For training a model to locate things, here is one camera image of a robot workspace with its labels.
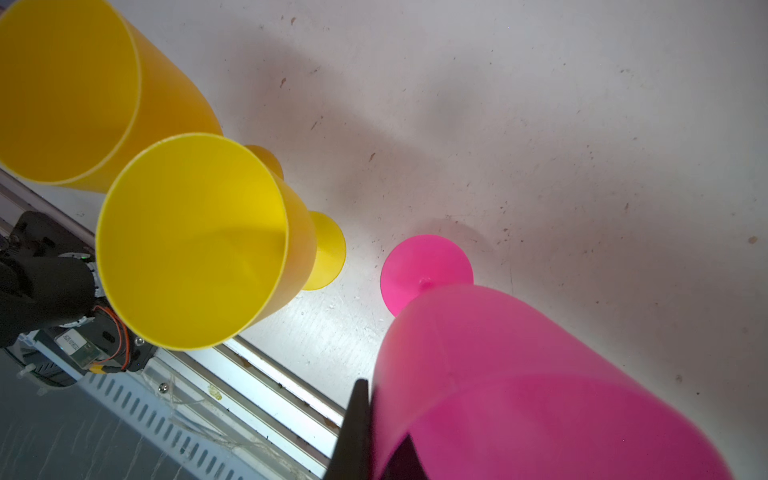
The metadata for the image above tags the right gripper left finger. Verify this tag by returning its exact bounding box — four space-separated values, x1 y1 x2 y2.
323 379 371 480

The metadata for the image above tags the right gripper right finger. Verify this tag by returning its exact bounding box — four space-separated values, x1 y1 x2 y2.
380 435 428 480

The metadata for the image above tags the magenta wine glass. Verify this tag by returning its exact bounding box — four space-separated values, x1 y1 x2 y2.
372 235 731 479

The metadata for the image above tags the yellow wine glass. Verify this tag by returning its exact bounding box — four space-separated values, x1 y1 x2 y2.
95 133 346 351
1 1 280 192

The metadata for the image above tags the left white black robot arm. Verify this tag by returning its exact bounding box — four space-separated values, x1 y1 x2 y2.
1 257 96 347

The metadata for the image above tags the aluminium frame rail base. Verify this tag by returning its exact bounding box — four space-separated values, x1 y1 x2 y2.
0 167 346 480

